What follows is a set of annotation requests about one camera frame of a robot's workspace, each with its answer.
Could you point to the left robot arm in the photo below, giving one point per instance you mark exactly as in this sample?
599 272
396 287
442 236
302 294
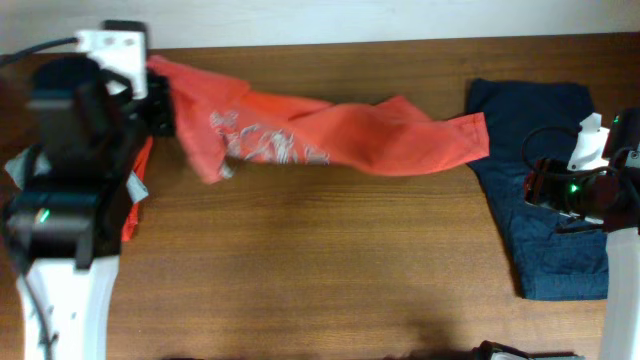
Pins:
63 231

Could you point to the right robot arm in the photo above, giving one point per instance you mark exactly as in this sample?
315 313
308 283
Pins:
607 199

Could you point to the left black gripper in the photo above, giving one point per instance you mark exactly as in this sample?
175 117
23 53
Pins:
163 96

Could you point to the navy blue folded shirt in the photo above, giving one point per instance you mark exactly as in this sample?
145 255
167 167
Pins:
519 118

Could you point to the orange printed t-shirt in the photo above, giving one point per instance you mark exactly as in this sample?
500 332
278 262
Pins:
218 117

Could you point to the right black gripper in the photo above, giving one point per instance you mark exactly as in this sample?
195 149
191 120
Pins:
540 190

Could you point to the orange folded shirt under grey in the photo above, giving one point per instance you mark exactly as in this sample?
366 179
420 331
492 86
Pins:
139 169

